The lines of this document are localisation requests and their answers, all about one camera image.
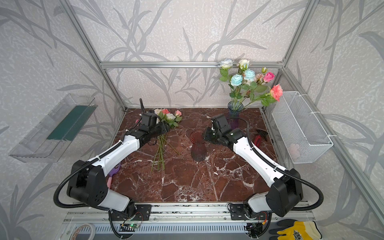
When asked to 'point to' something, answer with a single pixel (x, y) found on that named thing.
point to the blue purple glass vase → (234, 108)
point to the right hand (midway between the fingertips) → (202, 130)
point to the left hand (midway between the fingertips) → (168, 121)
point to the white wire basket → (304, 139)
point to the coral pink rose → (269, 98)
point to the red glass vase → (197, 138)
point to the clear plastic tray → (50, 138)
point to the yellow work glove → (290, 229)
